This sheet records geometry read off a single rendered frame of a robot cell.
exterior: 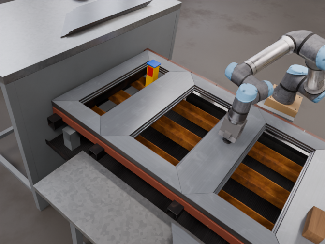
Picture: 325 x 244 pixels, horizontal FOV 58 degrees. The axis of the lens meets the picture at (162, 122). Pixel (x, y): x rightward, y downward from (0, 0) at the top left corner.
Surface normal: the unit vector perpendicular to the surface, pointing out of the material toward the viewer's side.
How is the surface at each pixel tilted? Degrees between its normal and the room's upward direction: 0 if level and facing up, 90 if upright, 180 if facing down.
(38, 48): 0
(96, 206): 0
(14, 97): 90
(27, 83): 90
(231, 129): 90
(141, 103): 0
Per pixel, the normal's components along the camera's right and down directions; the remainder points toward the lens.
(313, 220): 0.14, -0.72
